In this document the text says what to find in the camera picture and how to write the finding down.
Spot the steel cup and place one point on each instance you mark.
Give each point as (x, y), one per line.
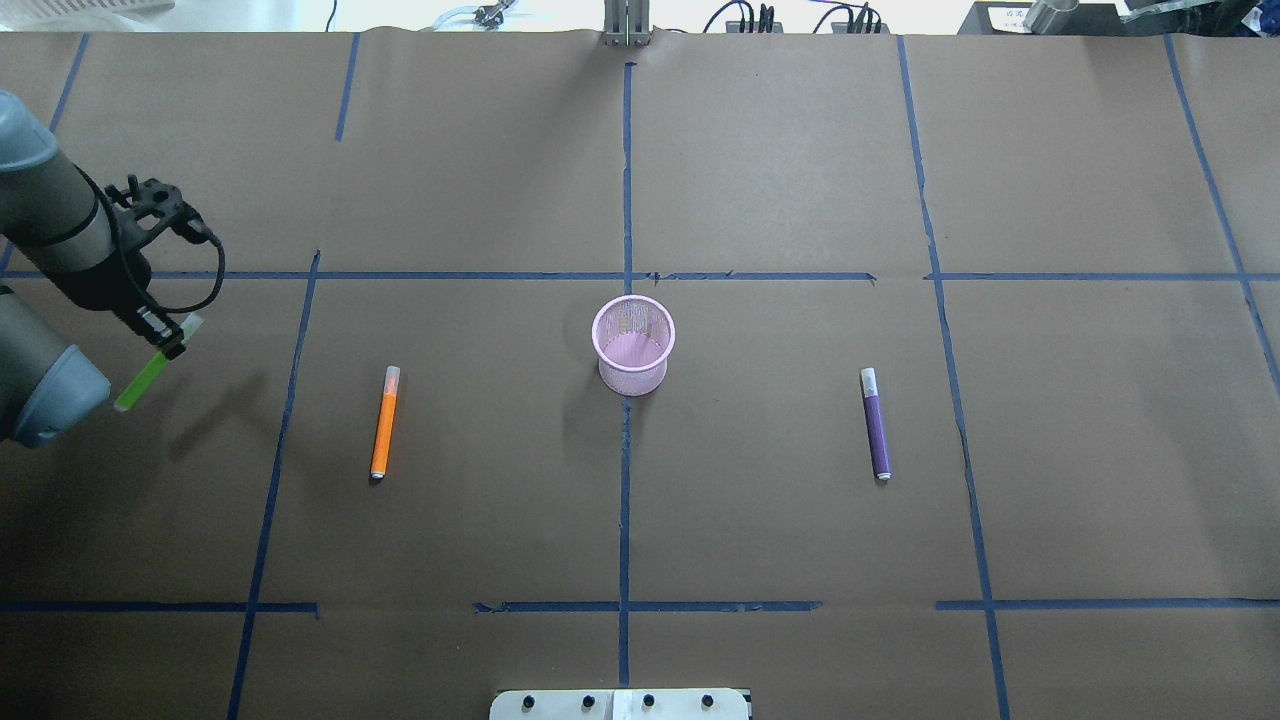
(1049, 17)

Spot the pink mesh pen holder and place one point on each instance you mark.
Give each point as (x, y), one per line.
(632, 337)

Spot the orange highlighter pen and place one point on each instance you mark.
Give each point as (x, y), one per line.
(385, 427)

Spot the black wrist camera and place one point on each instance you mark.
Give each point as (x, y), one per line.
(146, 209)

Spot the aluminium frame post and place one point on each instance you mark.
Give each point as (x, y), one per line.
(626, 23)

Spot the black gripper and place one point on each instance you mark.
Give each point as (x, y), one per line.
(112, 283)

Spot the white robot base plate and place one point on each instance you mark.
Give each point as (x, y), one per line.
(623, 703)

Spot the purple highlighter pen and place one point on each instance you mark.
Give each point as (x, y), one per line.
(876, 430)

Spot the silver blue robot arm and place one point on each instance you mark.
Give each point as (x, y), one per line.
(49, 384)

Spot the green highlighter pen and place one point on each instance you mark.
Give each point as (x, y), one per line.
(151, 371)

